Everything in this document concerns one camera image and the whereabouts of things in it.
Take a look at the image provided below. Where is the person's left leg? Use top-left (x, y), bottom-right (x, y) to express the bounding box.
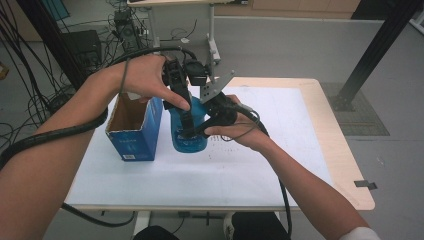
top-left (133, 225), bottom-right (179, 240)

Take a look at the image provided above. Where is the black metal post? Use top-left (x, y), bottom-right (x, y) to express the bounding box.
top-left (328, 0), bottom-right (424, 113)
top-left (16, 0), bottom-right (91, 91)

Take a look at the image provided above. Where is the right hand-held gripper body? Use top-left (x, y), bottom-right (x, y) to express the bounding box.
top-left (199, 70), bottom-right (239, 126)

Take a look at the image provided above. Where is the black tape piece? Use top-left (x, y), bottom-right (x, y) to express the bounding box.
top-left (353, 179), bottom-right (378, 191)

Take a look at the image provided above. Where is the blue bottle with white cap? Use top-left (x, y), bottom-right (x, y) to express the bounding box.
top-left (168, 94), bottom-right (209, 154)

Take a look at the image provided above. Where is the grey floor mat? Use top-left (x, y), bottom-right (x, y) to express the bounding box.
top-left (319, 81), bottom-right (390, 137)

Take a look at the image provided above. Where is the black computer tower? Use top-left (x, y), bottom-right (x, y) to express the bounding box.
top-left (113, 9), bottom-right (143, 58)

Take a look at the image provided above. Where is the white desk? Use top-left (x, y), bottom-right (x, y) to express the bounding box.
top-left (126, 0), bottom-right (249, 68)

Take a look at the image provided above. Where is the blue cardboard box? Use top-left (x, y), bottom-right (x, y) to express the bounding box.
top-left (105, 92), bottom-right (164, 162)

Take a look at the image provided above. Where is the left thin black wrist cord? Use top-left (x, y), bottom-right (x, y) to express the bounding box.
top-left (119, 58), bottom-right (132, 95)

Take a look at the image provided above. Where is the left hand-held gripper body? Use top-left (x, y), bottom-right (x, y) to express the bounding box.
top-left (162, 58), bottom-right (212, 98)

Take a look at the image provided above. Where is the white shirt sleeve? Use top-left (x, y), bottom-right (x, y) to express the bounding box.
top-left (338, 226), bottom-right (381, 240)

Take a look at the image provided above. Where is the teal panel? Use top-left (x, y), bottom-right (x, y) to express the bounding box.
top-left (41, 0), bottom-right (71, 21)

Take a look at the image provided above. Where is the white table leg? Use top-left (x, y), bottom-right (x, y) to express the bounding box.
top-left (133, 210), bottom-right (152, 238)

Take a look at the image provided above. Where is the person's leg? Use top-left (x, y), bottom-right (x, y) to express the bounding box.
top-left (133, 225), bottom-right (179, 240)
top-left (231, 211), bottom-right (291, 240)

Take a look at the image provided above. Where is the tangle of black floor cables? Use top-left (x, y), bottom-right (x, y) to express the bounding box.
top-left (0, 0), bottom-right (158, 151)

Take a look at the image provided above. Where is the black table bracket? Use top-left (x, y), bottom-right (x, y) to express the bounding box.
top-left (178, 210), bottom-right (224, 227)

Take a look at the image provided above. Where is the black box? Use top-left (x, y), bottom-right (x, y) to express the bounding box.
top-left (61, 29), bottom-right (103, 73)

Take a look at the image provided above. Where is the white paper sheet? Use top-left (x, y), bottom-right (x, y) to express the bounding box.
top-left (64, 85), bottom-right (334, 208)

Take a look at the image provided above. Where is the thin black wrist cord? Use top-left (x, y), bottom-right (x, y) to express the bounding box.
top-left (119, 58), bottom-right (132, 95)
top-left (219, 112), bottom-right (262, 142)

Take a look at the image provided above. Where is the person's right leg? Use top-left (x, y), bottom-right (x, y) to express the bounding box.
top-left (231, 211), bottom-right (291, 240)

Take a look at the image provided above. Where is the person's right hand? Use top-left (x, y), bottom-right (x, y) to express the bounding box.
top-left (204, 94), bottom-right (271, 151)

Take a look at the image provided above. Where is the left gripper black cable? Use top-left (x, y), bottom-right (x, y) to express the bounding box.
top-left (0, 46), bottom-right (198, 228)

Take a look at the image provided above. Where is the right thin black wrist cord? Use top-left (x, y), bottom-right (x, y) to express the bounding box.
top-left (219, 112), bottom-right (262, 142)

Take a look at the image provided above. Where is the person's left hand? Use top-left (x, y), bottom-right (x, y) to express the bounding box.
top-left (112, 54), bottom-right (192, 112)

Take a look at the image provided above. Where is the white shoe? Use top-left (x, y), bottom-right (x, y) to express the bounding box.
top-left (223, 213), bottom-right (235, 240)

